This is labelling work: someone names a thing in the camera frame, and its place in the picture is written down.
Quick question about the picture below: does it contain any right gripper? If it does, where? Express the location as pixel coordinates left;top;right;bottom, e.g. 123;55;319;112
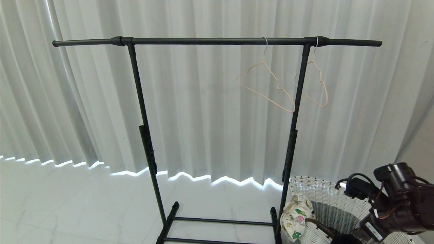
353;193;434;243

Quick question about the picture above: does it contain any black garment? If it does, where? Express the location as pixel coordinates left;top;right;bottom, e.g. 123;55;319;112
331;233;363;244

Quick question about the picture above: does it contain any pink clothes hanger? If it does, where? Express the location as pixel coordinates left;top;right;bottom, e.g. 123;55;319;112
294;37;329;108
236;37;296;113

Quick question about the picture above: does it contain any white laundry basket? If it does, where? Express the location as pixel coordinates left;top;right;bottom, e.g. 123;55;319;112
288;176;417;244

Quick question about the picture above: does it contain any black clothes rack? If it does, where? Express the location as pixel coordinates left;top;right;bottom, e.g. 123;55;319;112
52;36;382;244

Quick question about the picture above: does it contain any cream printed garment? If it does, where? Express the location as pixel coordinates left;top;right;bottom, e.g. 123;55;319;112
280;194;315;242

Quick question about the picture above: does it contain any white curtain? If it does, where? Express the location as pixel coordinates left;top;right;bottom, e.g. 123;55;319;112
0;0;434;187

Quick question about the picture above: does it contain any black cable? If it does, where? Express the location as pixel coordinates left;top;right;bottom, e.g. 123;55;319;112
335;173;375;190

